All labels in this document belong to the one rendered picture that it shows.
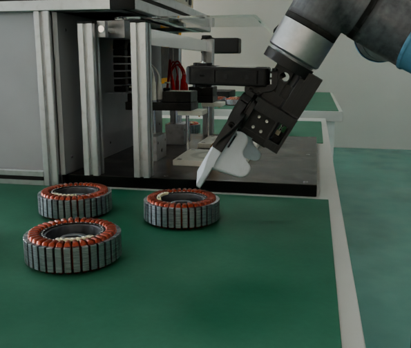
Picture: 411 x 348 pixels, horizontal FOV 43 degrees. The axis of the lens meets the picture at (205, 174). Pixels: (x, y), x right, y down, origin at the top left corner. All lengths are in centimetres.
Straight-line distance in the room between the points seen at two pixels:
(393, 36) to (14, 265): 53
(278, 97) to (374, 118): 580
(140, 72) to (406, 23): 48
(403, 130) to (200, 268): 602
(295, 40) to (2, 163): 65
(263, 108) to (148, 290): 29
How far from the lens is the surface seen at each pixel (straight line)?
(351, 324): 51
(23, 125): 107
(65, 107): 104
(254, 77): 71
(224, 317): 50
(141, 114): 98
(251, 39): 649
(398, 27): 70
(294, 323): 50
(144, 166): 98
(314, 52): 70
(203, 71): 72
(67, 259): 60
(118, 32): 105
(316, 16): 69
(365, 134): 652
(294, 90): 71
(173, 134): 138
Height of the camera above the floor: 98
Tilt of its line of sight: 12 degrees down
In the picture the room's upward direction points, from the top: straight up
